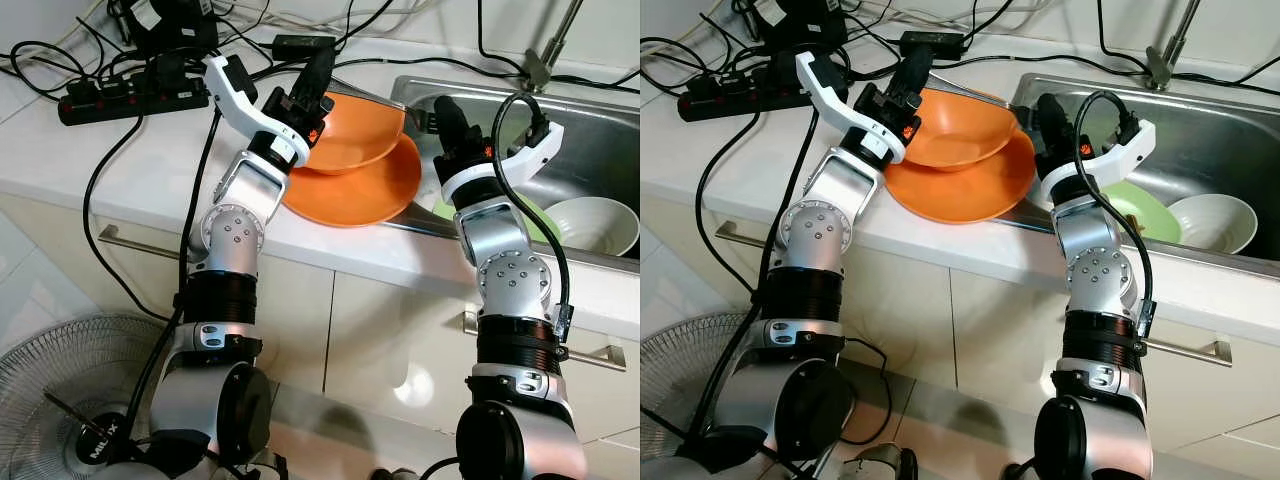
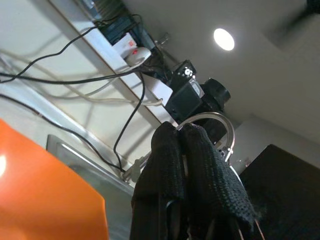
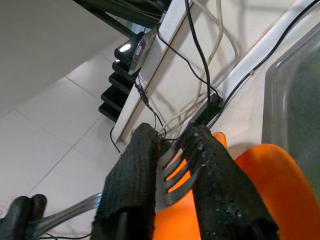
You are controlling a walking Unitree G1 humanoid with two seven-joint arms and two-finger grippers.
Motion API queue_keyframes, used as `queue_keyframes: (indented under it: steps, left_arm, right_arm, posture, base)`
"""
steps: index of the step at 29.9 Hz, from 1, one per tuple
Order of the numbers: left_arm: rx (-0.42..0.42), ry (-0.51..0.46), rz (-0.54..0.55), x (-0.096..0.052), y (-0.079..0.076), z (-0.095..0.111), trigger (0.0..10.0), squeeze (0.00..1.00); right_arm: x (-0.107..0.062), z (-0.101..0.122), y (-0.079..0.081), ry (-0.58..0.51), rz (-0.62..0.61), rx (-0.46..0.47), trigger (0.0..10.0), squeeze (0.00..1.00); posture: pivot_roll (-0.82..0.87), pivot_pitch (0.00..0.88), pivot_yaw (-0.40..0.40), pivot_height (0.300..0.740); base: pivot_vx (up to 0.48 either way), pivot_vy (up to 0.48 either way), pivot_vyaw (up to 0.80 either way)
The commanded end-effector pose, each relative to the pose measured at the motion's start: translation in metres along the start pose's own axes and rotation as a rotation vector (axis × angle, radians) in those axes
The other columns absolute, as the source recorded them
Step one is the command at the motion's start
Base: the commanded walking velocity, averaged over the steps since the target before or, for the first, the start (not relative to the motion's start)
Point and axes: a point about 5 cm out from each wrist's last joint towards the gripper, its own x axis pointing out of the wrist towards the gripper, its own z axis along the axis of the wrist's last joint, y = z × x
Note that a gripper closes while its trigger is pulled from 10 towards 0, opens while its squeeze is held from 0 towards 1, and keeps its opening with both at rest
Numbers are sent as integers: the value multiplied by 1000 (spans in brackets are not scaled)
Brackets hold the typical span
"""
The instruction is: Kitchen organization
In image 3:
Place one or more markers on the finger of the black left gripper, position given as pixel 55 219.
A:
pixel 15 220
pixel 38 207

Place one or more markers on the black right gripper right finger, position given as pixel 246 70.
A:
pixel 222 200

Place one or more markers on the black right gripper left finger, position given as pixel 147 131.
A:
pixel 130 187

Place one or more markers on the steel fork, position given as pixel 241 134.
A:
pixel 170 200

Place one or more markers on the orange plastic plate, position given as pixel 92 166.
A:
pixel 275 195

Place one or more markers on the orange plastic bowl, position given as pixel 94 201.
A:
pixel 175 225

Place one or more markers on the black charger device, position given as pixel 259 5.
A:
pixel 117 95

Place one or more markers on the black power adapter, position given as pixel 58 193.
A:
pixel 212 105

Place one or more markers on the stainless steel sink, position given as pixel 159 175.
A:
pixel 302 100

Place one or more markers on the silver plastic pouch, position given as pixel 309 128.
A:
pixel 142 50

